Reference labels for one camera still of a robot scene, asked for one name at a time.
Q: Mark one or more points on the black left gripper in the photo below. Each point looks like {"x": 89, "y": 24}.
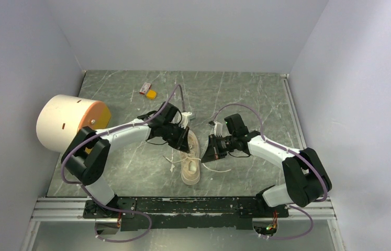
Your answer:
{"x": 181, "y": 143}

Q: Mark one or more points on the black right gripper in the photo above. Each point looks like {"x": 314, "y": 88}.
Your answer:
{"x": 213, "y": 149}

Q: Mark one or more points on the beige canvas sneaker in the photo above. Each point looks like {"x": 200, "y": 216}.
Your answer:
{"x": 190, "y": 162}

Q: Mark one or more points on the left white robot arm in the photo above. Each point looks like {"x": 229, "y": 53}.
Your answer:
{"x": 86, "y": 156}

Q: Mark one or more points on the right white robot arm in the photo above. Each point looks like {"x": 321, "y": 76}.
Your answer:
{"x": 306, "y": 180}

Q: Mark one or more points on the yellow small block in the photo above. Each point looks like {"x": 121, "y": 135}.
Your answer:
{"x": 151, "y": 94}

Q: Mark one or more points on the red white small box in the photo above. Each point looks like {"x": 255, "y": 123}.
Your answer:
{"x": 145, "y": 88}

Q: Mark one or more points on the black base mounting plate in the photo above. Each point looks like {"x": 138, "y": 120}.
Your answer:
{"x": 184, "y": 212}

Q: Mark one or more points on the white orange cylinder drum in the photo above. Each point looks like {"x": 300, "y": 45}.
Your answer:
{"x": 63, "y": 116}

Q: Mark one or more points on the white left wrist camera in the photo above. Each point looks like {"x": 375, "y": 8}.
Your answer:
{"x": 186, "y": 117}

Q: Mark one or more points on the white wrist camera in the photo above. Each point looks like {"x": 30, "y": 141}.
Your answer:
{"x": 186, "y": 117}
{"x": 217, "y": 127}

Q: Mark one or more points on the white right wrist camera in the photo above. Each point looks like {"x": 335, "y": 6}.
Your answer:
{"x": 217, "y": 127}

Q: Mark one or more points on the aluminium frame rail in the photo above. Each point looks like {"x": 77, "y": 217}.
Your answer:
{"x": 71, "y": 210}

